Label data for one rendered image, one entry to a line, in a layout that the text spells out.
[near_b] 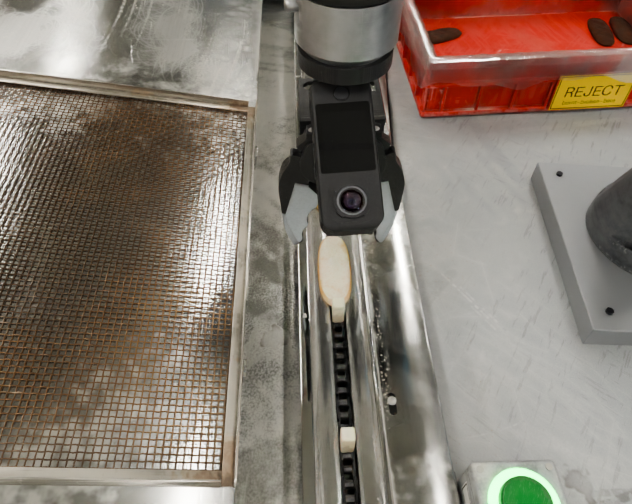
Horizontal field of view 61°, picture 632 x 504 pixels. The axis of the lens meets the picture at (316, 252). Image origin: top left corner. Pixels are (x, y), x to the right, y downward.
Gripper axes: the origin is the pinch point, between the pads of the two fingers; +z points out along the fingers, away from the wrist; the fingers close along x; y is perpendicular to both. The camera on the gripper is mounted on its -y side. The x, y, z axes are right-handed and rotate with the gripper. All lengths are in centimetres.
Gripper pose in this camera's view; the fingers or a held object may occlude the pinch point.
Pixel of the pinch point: (338, 240)
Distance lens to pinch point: 53.4
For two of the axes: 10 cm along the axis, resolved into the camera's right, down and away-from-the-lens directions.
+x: -10.0, 0.3, -0.2
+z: 0.0, 6.3, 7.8
